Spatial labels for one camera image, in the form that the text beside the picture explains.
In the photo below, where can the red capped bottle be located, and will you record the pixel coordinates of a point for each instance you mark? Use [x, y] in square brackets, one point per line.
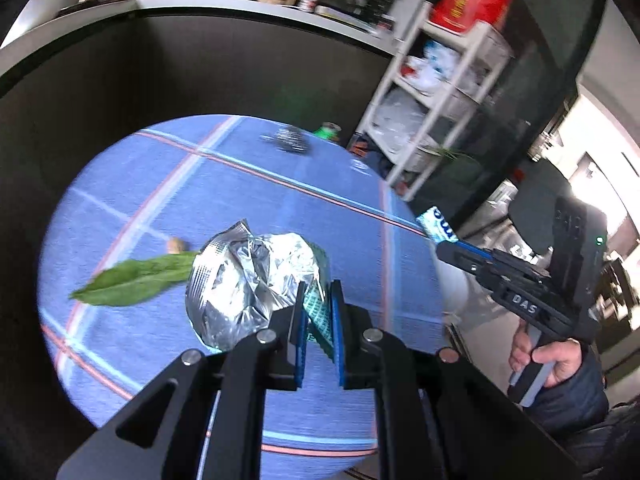
[309, 1]

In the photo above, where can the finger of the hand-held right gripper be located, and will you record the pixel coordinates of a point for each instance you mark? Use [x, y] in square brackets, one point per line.
[460, 262]
[475, 251]

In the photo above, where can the clear plastic bags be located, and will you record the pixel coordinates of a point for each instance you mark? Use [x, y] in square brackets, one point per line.
[400, 125]

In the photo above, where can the black countertop appliance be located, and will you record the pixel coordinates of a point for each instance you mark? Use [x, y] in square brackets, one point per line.
[360, 0]

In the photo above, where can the green leaf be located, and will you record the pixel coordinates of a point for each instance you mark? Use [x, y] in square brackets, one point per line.
[130, 280]

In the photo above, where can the silver foil pouch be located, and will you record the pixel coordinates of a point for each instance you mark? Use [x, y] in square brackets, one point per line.
[240, 290]

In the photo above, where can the small brown nut shell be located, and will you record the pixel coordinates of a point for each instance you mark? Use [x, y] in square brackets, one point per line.
[176, 246]

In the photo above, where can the person's right hand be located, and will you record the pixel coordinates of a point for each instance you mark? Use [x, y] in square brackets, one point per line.
[565, 360]

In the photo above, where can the white blue plastic bag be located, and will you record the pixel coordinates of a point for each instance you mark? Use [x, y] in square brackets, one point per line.
[435, 67]

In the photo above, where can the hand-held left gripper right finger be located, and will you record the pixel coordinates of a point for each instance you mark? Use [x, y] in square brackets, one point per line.
[337, 340]

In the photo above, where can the steel wool scrubber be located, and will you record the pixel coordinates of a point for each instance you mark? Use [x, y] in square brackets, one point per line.
[290, 140]

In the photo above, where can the person's right forearm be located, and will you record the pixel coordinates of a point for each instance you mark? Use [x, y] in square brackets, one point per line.
[575, 405]

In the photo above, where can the blue gum wrapper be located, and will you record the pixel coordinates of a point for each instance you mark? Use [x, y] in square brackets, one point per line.
[435, 225]

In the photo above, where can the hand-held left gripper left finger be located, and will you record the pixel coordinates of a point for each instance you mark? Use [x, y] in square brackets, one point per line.
[300, 340]

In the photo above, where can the green plant sprig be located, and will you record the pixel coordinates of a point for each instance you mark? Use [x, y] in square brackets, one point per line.
[455, 152]

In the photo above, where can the white plastic storage rack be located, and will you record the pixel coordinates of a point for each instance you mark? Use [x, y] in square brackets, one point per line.
[480, 50]

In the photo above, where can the small green object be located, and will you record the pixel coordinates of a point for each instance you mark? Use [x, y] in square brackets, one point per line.
[327, 132]

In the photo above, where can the dark kitchen counter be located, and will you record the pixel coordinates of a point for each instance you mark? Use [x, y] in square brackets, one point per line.
[200, 15]

